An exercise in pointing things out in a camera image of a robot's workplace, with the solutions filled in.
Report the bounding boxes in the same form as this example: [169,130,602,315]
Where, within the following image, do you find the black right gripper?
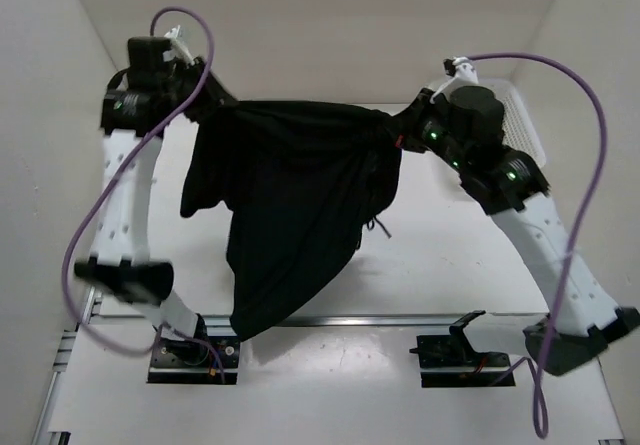
[384,88,471,172]

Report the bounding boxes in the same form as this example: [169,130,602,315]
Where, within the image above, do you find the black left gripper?
[160,55,240,125]

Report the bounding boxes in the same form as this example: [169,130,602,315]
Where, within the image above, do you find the black shorts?
[180,77,402,340]

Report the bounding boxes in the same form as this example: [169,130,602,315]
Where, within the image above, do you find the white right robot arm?
[395,84,639,377]

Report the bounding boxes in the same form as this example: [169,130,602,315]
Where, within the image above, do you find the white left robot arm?
[74,34,210,365]

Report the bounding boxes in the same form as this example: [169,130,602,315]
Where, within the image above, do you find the white plastic basket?
[483,79,547,168]

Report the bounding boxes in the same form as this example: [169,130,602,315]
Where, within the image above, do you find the aluminium front rail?
[90,312,546,328]

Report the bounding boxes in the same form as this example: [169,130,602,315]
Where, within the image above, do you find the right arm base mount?
[409,311,515,389]

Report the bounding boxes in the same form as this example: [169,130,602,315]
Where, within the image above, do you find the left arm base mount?
[147,332,241,385]

